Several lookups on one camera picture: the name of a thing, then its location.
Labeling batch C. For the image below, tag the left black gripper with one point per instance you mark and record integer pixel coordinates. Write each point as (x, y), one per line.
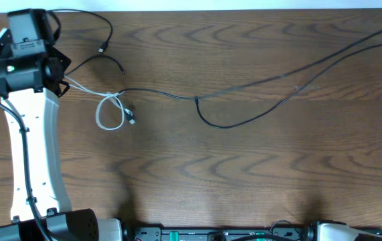
(63, 59)

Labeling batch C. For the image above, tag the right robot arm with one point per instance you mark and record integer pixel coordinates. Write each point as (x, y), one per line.
(335, 231)

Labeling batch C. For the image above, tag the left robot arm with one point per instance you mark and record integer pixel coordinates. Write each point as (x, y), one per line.
(31, 84)

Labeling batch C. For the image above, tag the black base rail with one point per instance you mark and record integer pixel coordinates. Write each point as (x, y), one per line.
(182, 234)

